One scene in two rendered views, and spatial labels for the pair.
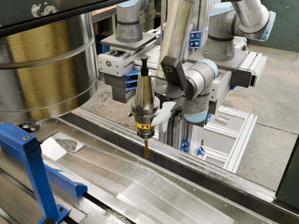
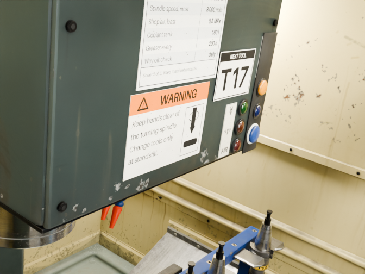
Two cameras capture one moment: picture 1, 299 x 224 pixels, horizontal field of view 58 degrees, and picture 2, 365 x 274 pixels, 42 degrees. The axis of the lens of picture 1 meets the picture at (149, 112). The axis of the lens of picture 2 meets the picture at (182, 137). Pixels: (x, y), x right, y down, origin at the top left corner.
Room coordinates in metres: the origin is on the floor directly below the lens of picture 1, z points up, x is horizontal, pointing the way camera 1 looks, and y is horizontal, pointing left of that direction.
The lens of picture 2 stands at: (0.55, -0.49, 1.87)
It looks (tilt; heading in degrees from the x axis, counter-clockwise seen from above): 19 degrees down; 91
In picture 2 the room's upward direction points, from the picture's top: 8 degrees clockwise
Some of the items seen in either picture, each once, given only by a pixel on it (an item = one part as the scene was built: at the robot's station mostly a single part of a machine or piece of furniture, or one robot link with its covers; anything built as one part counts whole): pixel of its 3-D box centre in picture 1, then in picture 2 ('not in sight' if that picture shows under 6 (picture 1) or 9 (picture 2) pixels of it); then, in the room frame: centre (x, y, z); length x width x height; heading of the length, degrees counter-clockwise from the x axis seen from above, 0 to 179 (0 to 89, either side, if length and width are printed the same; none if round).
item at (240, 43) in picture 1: (233, 50); not in sight; (1.51, -0.49, 1.07); 0.28 x 0.13 x 0.09; 151
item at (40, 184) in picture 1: (42, 187); not in sight; (0.52, 0.30, 1.05); 0.10 x 0.05 x 0.30; 146
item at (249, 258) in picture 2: not in sight; (250, 259); (0.75, 0.54, 1.21); 0.07 x 0.05 x 0.01; 146
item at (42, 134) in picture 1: (45, 131); not in sight; (0.56, 0.27, 1.21); 0.07 x 0.05 x 0.01; 146
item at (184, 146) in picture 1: (172, 143); not in sight; (1.43, -0.16, 0.43); 0.22 x 0.04 x 0.09; 61
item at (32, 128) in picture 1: (32, 124); not in sight; (0.59, 0.32, 1.21); 0.06 x 0.06 x 0.03
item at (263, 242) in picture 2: not in sight; (264, 235); (0.78, 0.59, 1.26); 0.04 x 0.04 x 0.07
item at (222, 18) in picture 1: (224, 18); not in sight; (1.21, -0.33, 1.33); 0.13 x 0.12 x 0.14; 55
